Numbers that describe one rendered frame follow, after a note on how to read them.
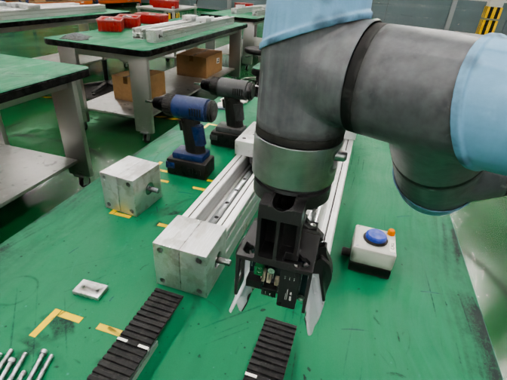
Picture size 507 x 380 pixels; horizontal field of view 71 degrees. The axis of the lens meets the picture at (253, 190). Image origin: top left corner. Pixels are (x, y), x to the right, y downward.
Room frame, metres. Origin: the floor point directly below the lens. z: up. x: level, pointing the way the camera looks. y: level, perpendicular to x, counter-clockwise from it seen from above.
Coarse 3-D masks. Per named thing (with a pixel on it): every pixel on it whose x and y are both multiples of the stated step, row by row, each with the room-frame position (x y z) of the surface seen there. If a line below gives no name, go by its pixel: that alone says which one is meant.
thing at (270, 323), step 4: (268, 320) 0.37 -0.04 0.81; (272, 320) 0.37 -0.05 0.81; (276, 320) 0.37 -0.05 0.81; (280, 320) 0.38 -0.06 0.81; (264, 324) 0.36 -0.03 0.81; (268, 324) 0.36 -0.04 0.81; (272, 324) 0.36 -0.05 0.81; (276, 324) 0.37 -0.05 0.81; (280, 324) 0.37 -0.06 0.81; (284, 324) 0.37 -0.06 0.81; (288, 324) 0.37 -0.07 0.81; (292, 324) 0.37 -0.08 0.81; (272, 328) 0.36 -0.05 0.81; (276, 328) 0.36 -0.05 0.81; (280, 328) 0.36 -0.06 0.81; (284, 328) 0.36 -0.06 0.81; (288, 328) 0.36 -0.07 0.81; (292, 328) 0.36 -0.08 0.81; (296, 328) 0.36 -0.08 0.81; (288, 332) 0.35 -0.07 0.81; (292, 332) 0.35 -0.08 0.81
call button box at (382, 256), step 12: (360, 228) 0.59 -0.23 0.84; (360, 240) 0.56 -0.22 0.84; (348, 252) 0.57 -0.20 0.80; (360, 252) 0.53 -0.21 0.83; (372, 252) 0.53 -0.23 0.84; (384, 252) 0.52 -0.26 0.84; (348, 264) 0.54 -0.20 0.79; (360, 264) 0.53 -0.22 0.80; (372, 264) 0.52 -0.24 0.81; (384, 264) 0.52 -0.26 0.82; (384, 276) 0.52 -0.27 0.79
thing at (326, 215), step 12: (348, 144) 0.98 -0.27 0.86; (348, 156) 0.90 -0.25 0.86; (336, 168) 0.82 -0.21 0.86; (336, 180) 0.75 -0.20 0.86; (336, 192) 0.69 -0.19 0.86; (324, 204) 0.70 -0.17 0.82; (336, 204) 0.64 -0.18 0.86; (312, 216) 0.63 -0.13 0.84; (324, 216) 0.59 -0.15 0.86; (336, 216) 0.60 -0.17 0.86; (324, 228) 0.55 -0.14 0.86; (324, 240) 0.52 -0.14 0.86
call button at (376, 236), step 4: (372, 228) 0.58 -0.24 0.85; (368, 232) 0.56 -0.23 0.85; (372, 232) 0.57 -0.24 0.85; (376, 232) 0.57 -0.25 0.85; (380, 232) 0.57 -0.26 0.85; (368, 236) 0.56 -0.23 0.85; (372, 236) 0.55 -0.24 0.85; (376, 236) 0.55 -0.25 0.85; (380, 236) 0.55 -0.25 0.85; (384, 236) 0.56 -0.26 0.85; (372, 240) 0.55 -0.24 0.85; (376, 240) 0.54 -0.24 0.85; (380, 240) 0.54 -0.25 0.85; (384, 240) 0.55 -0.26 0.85
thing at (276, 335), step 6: (264, 330) 0.35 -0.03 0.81; (270, 330) 0.35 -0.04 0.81; (276, 330) 0.35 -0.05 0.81; (264, 336) 0.34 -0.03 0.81; (270, 336) 0.34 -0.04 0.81; (276, 336) 0.34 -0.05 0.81; (282, 336) 0.35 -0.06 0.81; (288, 336) 0.34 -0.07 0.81; (282, 342) 0.33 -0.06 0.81; (288, 342) 0.33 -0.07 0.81
